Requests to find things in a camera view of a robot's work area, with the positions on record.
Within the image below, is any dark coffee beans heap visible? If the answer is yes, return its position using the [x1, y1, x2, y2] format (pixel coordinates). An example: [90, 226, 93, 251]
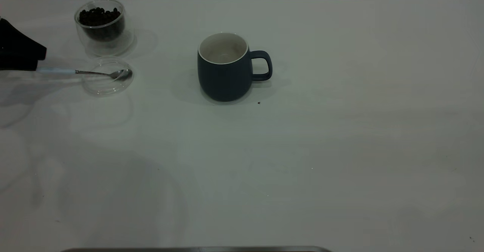
[79, 7, 126, 42]

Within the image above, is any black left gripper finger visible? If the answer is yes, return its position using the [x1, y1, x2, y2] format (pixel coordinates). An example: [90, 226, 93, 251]
[0, 61, 39, 71]
[0, 17, 47, 62]

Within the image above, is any dark blue ceramic mug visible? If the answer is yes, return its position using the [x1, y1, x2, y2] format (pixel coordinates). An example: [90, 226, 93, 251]
[197, 33, 273, 102]

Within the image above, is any white-handled metal spoon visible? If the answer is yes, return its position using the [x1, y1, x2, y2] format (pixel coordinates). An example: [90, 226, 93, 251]
[36, 67, 133, 81]

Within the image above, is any double-walled glass cup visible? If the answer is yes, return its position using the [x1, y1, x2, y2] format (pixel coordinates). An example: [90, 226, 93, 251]
[74, 0, 135, 58]

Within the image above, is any clear glass lid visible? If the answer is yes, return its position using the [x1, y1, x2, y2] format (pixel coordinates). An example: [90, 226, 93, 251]
[81, 57, 134, 96]

